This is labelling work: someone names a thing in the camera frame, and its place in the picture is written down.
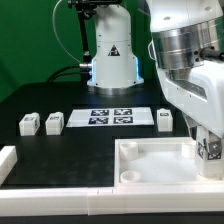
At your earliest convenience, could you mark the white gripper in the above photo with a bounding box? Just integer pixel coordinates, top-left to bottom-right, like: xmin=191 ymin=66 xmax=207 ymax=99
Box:
xmin=148 ymin=42 xmax=224 ymax=140

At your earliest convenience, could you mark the white square tabletop part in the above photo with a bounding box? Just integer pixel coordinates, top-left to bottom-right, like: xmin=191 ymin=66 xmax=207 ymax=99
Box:
xmin=114 ymin=137 xmax=224 ymax=186

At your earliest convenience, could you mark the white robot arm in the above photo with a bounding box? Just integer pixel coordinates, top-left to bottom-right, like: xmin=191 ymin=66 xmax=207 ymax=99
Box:
xmin=88 ymin=0 xmax=224 ymax=138

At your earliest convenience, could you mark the white sheet with markers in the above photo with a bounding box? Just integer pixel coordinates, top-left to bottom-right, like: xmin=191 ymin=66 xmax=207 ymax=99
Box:
xmin=67 ymin=107 xmax=154 ymax=127

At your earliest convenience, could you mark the white front fence wall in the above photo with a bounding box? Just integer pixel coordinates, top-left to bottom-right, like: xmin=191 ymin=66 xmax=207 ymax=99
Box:
xmin=0 ymin=183 xmax=224 ymax=217

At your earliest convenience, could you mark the white fence wall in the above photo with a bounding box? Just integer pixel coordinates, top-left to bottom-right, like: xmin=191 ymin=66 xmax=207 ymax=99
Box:
xmin=0 ymin=183 xmax=224 ymax=217
xmin=0 ymin=146 xmax=17 ymax=186

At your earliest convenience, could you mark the black thick cable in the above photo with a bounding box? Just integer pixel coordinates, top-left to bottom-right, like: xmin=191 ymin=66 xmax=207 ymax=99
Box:
xmin=46 ymin=63 xmax=92 ymax=84

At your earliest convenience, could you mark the black camera stand pole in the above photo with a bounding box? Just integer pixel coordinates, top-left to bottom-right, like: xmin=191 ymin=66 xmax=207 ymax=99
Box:
xmin=68 ymin=0 xmax=96 ymax=63

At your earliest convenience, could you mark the grey thin cable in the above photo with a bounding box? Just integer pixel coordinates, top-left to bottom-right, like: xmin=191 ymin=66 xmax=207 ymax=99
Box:
xmin=52 ymin=0 xmax=83 ymax=64

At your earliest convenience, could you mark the white left fence wall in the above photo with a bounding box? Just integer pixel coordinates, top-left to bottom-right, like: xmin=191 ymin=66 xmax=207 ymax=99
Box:
xmin=0 ymin=146 xmax=17 ymax=186

